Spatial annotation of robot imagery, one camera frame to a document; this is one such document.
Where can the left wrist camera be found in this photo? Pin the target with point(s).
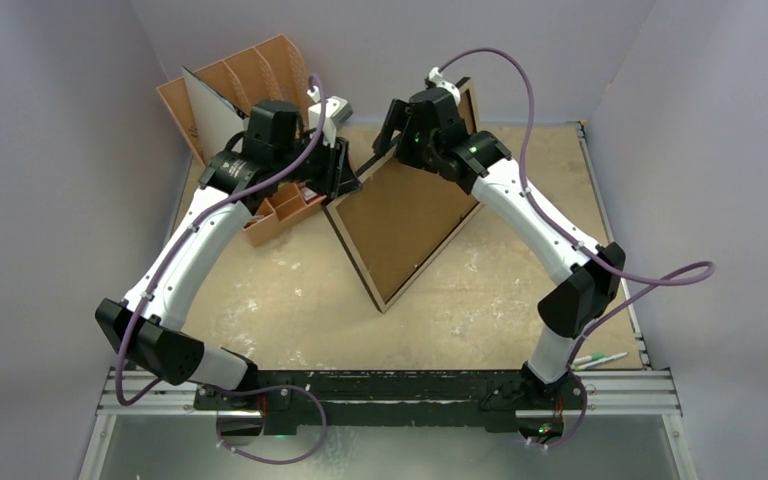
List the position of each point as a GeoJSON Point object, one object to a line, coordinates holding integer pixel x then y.
{"type": "Point", "coordinates": [336, 113]}

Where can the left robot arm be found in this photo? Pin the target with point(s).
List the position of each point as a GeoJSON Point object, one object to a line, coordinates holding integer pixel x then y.
{"type": "Point", "coordinates": [278, 145]}

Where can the orange file organizer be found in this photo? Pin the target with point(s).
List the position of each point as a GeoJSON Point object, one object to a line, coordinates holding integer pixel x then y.
{"type": "Point", "coordinates": [273, 69]}

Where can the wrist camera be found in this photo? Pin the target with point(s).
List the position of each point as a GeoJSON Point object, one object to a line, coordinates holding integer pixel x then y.
{"type": "Point", "coordinates": [435, 79]}
{"type": "Point", "coordinates": [336, 113]}

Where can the wooden picture frame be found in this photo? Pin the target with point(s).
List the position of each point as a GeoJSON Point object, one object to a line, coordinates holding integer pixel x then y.
{"type": "Point", "coordinates": [357, 245]}

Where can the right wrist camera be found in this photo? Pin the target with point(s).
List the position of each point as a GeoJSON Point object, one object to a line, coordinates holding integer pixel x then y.
{"type": "Point", "coordinates": [435, 79]}

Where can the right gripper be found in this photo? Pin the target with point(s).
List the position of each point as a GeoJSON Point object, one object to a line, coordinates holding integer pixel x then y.
{"type": "Point", "coordinates": [393, 124]}

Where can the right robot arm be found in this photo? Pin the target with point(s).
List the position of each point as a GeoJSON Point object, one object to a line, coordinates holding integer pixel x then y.
{"type": "Point", "coordinates": [584, 272]}

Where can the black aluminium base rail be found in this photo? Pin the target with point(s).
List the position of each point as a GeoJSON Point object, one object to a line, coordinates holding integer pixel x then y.
{"type": "Point", "coordinates": [494, 400]}

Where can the white binder folder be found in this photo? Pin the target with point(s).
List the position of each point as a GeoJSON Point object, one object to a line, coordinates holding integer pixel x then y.
{"type": "Point", "coordinates": [217, 119]}

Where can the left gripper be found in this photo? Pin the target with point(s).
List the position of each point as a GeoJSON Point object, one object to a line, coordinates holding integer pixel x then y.
{"type": "Point", "coordinates": [339, 177]}

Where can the white green pen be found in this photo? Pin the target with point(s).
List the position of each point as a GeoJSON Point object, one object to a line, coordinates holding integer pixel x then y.
{"type": "Point", "coordinates": [588, 359]}

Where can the brown backing board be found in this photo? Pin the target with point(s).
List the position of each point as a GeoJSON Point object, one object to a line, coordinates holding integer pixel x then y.
{"type": "Point", "coordinates": [404, 218]}

